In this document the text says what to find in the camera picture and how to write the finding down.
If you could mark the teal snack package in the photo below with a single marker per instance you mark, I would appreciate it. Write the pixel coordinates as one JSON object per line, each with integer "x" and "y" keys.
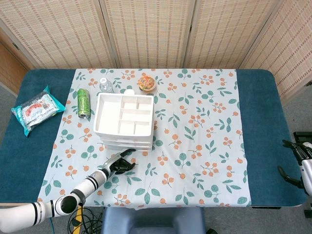
{"x": 36, "y": 111}

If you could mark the floral leaf print tablecloth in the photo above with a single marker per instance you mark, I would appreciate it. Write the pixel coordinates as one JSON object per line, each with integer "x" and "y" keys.
{"x": 195, "y": 146}

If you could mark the small white round cap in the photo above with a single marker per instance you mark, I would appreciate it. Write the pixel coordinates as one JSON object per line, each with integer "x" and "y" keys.
{"x": 129, "y": 91}

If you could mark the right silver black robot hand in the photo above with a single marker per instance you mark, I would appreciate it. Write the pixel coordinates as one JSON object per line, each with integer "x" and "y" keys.
{"x": 306, "y": 173}

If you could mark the black equipment frame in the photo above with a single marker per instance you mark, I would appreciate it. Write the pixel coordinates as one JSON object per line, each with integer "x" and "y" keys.
{"x": 302, "y": 136}

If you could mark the green drink can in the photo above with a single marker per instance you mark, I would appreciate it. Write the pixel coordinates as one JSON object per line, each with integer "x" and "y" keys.
{"x": 83, "y": 103}

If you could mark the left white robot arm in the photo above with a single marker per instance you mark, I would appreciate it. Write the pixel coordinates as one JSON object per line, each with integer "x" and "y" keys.
{"x": 48, "y": 209}

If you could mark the white sneaker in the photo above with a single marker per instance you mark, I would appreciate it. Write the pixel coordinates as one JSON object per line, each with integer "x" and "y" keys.
{"x": 307, "y": 145}

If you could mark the woven bamboo folding screen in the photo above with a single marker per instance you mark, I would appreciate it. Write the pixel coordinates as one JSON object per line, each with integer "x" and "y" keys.
{"x": 151, "y": 31}

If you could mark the clear plastic water bottle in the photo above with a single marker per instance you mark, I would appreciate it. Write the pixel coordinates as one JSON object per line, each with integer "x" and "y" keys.
{"x": 105, "y": 85}

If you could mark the white compartment tray stack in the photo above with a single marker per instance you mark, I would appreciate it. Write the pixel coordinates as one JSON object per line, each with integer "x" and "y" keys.
{"x": 107, "y": 114}

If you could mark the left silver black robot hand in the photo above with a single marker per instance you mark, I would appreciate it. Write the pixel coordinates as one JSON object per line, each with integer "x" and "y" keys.
{"x": 117, "y": 163}

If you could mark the dark teal table cover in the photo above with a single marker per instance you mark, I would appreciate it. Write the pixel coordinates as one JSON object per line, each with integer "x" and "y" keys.
{"x": 265, "y": 122}

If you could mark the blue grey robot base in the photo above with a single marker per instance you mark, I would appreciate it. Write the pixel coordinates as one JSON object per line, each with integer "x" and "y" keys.
{"x": 153, "y": 220}

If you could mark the instant noodle cup orange lid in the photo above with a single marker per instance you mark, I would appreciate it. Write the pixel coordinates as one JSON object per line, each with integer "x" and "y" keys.
{"x": 146, "y": 83}

